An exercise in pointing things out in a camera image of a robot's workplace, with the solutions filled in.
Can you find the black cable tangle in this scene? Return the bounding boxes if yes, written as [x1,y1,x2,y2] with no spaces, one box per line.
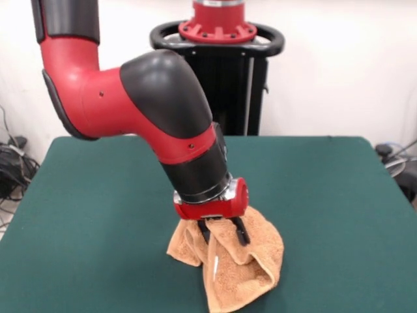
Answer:
[0,104,42,229]

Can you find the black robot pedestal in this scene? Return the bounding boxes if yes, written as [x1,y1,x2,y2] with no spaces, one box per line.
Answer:
[150,20,286,137]

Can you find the dark green table cloth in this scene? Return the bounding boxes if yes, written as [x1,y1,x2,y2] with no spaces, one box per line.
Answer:
[0,135,417,313]

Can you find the orange terry towel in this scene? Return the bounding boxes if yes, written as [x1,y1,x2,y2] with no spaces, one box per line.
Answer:
[166,207,285,313]

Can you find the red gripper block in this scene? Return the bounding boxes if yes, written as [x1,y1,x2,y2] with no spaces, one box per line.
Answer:
[173,177,251,245]

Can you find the grey round stand base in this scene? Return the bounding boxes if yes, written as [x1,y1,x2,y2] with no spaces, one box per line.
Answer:
[383,155,407,179]

